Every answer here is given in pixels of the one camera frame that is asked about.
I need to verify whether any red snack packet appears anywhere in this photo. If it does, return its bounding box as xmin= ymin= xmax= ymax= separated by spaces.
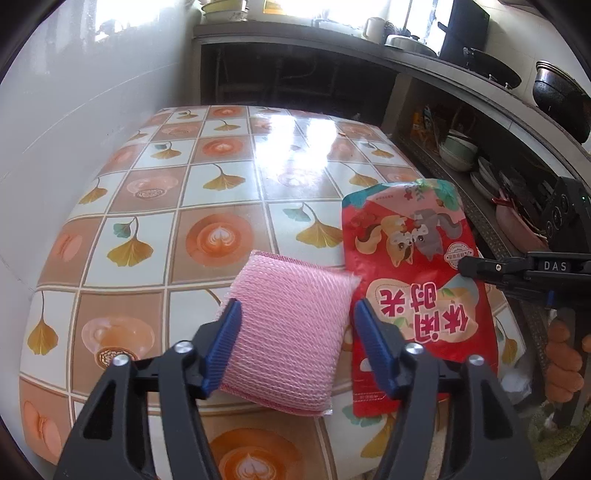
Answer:
xmin=342 ymin=179 xmax=499 ymax=421

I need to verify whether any stack of pale bowls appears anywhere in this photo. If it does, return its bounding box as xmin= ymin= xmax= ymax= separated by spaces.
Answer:
xmin=438 ymin=131 xmax=478 ymax=172

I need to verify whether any dark cooking pot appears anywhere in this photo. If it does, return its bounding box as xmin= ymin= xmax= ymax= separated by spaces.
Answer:
xmin=532 ymin=61 xmax=591 ymax=144

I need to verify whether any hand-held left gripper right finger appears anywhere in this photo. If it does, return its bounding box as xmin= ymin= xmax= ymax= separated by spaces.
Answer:
xmin=353 ymin=298 xmax=541 ymax=480

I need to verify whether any pink plastic dish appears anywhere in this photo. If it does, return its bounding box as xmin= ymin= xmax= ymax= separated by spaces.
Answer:
xmin=494 ymin=198 xmax=550 ymax=252

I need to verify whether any tile-patterned tablecloth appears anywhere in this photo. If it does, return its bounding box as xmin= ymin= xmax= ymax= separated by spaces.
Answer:
xmin=18 ymin=105 xmax=520 ymax=480

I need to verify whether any black wok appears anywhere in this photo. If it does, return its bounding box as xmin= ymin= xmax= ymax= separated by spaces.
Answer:
xmin=463 ymin=46 xmax=522 ymax=89

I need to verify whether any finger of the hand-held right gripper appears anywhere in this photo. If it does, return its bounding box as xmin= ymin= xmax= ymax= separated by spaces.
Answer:
xmin=458 ymin=251 xmax=578 ymax=306

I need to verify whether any orange packet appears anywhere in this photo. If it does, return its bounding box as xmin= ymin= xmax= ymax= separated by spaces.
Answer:
xmin=411 ymin=108 xmax=437 ymax=144

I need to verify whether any white crumpled tissue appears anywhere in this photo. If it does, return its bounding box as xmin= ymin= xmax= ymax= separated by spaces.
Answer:
xmin=501 ymin=364 xmax=532 ymax=407

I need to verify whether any white kettle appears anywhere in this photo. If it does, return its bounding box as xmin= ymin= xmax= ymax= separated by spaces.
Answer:
xmin=361 ymin=17 xmax=386 ymax=44

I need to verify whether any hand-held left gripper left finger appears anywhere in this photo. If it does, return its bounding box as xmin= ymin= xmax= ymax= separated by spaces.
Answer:
xmin=53 ymin=299 xmax=243 ymax=480

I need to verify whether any person's right hand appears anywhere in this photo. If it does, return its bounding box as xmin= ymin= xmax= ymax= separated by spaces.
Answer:
xmin=545 ymin=319 xmax=585 ymax=403

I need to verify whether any stack of plates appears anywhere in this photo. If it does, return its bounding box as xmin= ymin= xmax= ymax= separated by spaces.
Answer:
xmin=470 ymin=157 xmax=502 ymax=197

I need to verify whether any pink mesh scouring sponge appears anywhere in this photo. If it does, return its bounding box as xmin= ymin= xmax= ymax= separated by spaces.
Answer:
xmin=217 ymin=249 xmax=363 ymax=418

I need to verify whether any grey concrete kitchen counter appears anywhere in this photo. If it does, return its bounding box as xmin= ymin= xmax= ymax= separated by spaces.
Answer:
xmin=193 ymin=23 xmax=591 ymax=167

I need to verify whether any black kitchen appliance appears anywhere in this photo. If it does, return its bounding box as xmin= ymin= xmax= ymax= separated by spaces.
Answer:
xmin=438 ymin=0 xmax=490 ymax=63

